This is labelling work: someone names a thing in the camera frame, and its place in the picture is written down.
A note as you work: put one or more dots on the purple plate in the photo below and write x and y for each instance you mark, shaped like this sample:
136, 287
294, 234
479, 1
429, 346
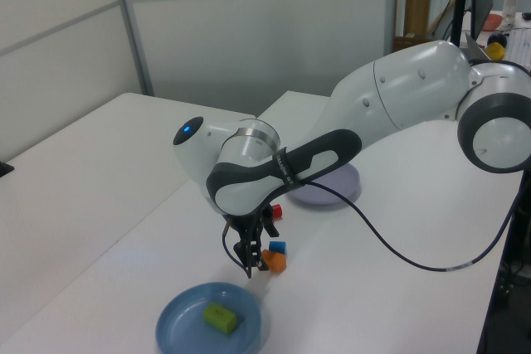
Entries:
332, 188

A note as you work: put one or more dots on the black monitor stand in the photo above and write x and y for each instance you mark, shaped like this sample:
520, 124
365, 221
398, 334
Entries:
460, 6

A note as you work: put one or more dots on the brown wooden board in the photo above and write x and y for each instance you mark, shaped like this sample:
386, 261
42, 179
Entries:
417, 1

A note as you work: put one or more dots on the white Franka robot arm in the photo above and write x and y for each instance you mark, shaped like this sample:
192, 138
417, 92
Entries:
406, 88

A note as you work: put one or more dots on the red cylinder block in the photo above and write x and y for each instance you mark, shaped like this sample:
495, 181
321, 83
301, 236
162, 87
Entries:
277, 211

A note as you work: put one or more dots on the yellow ball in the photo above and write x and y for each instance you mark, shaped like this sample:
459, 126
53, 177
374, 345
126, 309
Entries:
496, 52

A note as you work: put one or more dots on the green rectangular block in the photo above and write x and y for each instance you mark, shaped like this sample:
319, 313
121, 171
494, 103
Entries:
220, 316

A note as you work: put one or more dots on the orange rectangular block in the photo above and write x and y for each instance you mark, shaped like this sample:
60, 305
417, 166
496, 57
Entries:
276, 263

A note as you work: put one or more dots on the red bowl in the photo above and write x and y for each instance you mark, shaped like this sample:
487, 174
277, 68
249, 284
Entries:
493, 22

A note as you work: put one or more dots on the blue rounded block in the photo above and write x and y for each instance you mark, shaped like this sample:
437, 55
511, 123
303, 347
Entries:
277, 247

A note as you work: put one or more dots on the blue plate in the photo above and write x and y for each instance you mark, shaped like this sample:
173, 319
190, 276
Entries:
182, 321

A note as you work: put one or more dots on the white office partition panel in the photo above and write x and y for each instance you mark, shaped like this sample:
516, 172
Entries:
257, 39
54, 39

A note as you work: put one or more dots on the clear plastic bottle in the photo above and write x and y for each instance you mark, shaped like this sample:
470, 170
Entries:
510, 6

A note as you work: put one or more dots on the dark blue ball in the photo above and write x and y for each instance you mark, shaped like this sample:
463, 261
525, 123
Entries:
498, 38

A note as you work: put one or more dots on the small black device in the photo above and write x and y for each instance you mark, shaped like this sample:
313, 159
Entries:
5, 168

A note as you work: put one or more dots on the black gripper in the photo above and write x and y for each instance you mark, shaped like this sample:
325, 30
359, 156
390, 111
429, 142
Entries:
245, 227

